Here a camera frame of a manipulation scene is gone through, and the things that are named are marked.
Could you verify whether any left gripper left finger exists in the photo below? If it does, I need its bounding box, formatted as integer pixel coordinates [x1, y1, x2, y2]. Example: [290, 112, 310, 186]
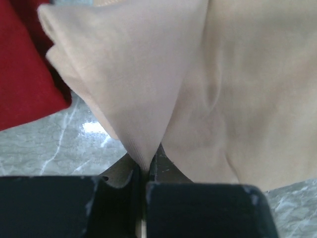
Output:
[103, 153, 138, 188]

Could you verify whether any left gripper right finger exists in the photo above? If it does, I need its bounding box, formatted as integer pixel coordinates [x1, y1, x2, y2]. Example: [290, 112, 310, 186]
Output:
[149, 145, 193, 183]

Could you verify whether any beige t shirt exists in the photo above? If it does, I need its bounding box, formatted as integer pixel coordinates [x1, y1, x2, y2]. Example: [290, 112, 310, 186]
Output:
[38, 0, 317, 190]

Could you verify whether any folded red t shirt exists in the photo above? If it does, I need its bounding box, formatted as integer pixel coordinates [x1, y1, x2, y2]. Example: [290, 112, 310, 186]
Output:
[0, 0, 72, 130]

